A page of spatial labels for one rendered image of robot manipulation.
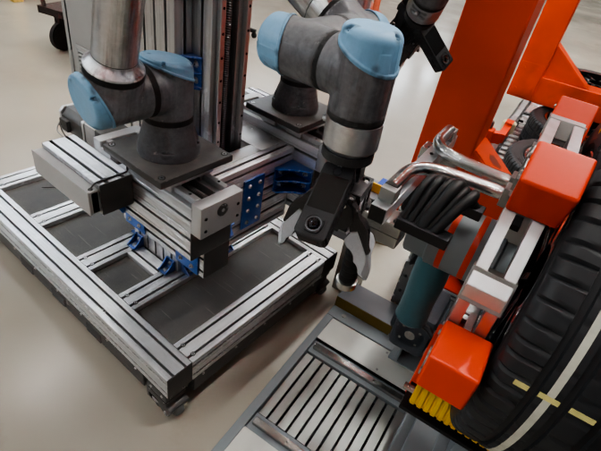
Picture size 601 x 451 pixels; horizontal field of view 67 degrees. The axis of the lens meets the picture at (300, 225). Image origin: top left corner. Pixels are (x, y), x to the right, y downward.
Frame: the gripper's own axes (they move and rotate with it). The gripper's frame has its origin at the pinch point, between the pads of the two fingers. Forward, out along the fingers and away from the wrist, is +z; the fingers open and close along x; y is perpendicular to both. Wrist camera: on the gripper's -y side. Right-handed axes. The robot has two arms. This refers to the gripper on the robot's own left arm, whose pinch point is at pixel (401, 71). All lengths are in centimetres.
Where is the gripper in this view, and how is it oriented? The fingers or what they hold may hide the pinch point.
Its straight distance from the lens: 125.5
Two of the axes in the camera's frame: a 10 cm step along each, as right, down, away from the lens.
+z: -1.0, 2.4, 9.7
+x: -6.3, 7.4, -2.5
